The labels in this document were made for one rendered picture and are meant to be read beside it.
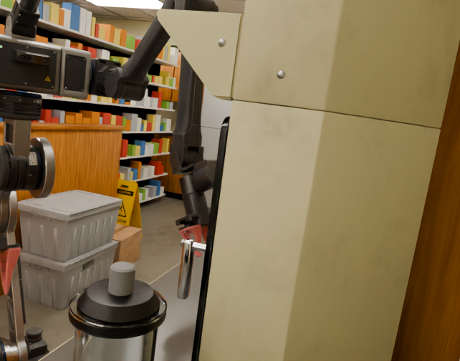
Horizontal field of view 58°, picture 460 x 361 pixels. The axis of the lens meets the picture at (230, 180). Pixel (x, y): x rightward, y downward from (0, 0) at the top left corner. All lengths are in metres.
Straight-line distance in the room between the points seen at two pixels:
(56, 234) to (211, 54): 2.36
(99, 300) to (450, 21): 0.54
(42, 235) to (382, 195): 2.51
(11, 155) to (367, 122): 1.11
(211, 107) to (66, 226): 3.48
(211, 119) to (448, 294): 5.06
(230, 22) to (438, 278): 0.62
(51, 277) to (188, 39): 2.49
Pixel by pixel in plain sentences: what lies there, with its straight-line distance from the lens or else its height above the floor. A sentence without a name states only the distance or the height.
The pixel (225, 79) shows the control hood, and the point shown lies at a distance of 0.51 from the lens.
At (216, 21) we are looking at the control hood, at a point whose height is 1.50.
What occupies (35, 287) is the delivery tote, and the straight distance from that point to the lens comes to 3.04.
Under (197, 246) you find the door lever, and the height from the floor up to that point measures 1.20.
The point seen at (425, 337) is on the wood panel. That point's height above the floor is 1.01.
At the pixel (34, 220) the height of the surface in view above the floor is 0.56.
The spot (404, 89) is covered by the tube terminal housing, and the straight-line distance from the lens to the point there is 0.56.
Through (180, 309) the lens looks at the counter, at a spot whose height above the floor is 0.94.
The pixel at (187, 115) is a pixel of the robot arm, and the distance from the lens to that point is 1.05.
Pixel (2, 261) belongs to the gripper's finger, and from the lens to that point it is 0.85.
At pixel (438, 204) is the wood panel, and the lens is 0.87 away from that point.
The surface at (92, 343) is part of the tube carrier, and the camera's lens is 0.49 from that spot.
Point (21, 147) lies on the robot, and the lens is 1.41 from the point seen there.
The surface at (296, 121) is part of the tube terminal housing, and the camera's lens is 0.48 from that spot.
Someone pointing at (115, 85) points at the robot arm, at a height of 1.43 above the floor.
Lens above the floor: 1.40
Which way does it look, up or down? 9 degrees down
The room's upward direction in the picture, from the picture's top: 8 degrees clockwise
